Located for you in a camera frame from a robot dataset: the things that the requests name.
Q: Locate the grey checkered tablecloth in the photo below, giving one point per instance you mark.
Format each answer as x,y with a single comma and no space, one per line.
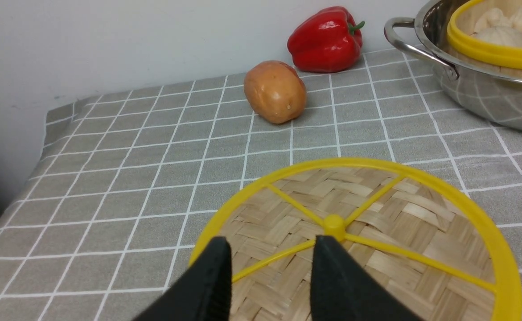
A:
109,217

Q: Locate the yellow bamboo steamer lid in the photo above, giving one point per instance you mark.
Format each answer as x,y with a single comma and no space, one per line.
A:
426,243

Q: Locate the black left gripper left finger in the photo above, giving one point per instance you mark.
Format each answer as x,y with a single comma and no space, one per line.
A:
202,293

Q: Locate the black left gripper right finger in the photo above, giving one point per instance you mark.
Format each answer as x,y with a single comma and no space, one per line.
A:
341,290

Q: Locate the white dumpling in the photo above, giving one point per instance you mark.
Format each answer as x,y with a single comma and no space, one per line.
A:
491,18

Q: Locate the brown potato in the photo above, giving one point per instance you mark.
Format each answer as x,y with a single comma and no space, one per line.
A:
275,91

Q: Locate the red bell pepper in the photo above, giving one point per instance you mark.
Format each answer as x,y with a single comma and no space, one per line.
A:
329,41

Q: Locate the yellow bamboo steamer basket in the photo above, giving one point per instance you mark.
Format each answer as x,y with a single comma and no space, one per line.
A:
500,59

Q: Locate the stainless steel pot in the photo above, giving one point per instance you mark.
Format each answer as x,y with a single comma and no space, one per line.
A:
490,95

